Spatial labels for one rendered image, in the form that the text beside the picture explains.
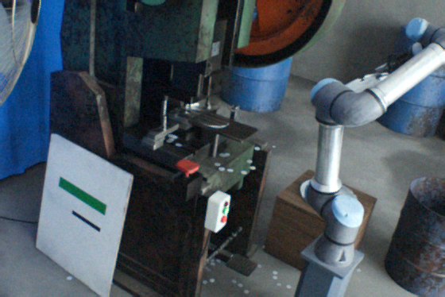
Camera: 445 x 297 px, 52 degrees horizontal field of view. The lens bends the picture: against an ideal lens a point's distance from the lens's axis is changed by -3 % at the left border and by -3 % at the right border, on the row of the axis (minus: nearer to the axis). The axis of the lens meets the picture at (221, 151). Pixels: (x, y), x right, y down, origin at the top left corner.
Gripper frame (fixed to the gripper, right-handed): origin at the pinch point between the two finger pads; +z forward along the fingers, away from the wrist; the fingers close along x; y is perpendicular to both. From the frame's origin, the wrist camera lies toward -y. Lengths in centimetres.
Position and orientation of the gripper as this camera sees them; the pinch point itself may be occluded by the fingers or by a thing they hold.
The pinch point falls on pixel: (379, 76)
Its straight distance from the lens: 197.7
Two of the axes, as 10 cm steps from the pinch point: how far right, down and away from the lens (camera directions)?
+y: -7.8, 1.9, -5.9
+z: -5.3, 3.1, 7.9
